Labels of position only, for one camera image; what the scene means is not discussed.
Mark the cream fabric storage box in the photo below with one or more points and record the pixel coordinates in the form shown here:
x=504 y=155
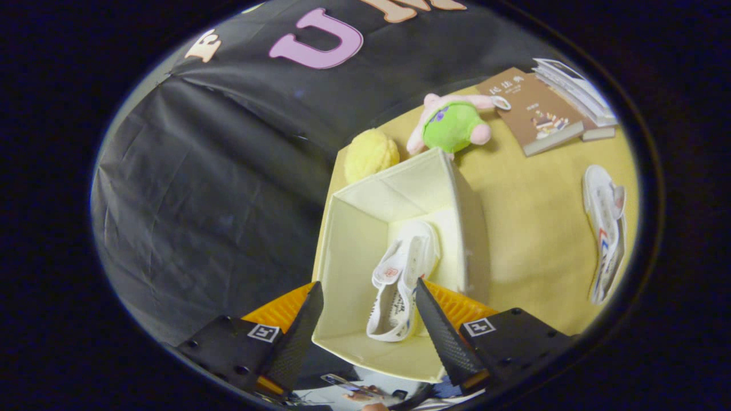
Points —
x=354 y=257

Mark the white patterned book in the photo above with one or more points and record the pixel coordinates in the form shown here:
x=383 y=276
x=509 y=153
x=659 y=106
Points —
x=577 y=100

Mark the white shoe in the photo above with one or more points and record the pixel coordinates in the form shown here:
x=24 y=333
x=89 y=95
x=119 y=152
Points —
x=394 y=297
x=602 y=228

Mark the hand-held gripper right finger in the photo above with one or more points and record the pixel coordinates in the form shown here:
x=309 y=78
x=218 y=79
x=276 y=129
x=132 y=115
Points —
x=442 y=337

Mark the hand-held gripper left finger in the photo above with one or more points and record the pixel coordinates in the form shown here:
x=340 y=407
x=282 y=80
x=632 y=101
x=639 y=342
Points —
x=297 y=337

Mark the brown cover book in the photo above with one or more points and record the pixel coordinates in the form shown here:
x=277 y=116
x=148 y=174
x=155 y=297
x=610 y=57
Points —
x=528 y=108

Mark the green and pink plush toy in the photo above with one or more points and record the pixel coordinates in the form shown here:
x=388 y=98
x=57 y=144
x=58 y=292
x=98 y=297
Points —
x=451 y=127

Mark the black backdrop cloth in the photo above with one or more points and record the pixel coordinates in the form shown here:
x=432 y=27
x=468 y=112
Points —
x=200 y=200

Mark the yellow plush toy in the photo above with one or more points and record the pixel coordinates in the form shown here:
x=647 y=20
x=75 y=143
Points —
x=370 y=155

